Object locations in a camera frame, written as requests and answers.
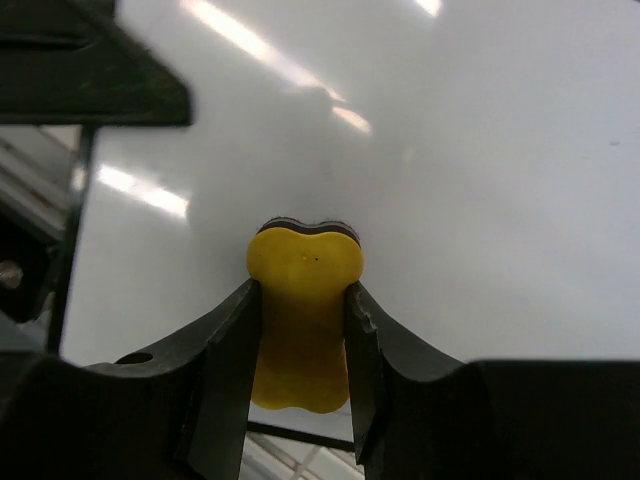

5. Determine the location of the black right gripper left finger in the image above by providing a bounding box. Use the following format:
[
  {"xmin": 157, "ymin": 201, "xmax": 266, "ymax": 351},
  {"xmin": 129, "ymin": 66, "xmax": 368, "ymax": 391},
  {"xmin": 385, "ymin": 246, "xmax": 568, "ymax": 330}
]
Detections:
[{"xmin": 1, "ymin": 280, "xmax": 261, "ymax": 479}]

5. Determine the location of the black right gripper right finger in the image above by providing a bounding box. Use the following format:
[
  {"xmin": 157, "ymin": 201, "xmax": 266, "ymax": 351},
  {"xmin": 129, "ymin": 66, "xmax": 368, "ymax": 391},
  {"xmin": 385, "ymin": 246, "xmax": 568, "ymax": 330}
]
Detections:
[{"xmin": 345, "ymin": 284, "xmax": 639, "ymax": 479}]

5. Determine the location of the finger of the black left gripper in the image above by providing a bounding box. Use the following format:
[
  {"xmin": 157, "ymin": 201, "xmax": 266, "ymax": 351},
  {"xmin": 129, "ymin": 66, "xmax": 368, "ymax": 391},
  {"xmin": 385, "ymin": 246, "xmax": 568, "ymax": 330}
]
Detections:
[{"xmin": 1, "ymin": 1, "xmax": 192, "ymax": 127}]

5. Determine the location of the yellow bone-shaped eraser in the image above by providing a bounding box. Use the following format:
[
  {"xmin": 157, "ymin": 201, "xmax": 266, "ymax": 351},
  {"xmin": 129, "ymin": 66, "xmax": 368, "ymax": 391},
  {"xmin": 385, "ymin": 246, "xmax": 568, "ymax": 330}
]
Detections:
[{"xmin": 246, "ymin": 217, "xmax": 364, "ymax": 414}]

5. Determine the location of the small black-framed whiteboard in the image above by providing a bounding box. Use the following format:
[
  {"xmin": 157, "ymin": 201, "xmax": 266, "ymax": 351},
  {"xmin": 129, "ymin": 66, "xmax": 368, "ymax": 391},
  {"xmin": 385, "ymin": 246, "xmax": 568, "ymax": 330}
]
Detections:
[{"xmin": 47, "ymin": 0, "xmax": 640, "ymax": 454}]

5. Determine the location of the aluminium table frame rail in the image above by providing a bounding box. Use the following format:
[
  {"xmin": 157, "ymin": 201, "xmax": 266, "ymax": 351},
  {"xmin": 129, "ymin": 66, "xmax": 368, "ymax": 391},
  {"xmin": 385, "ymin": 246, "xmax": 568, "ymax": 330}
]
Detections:
[{"xmin": 1, "ymin": 125, "xmax": 87, "ymax": 240}]

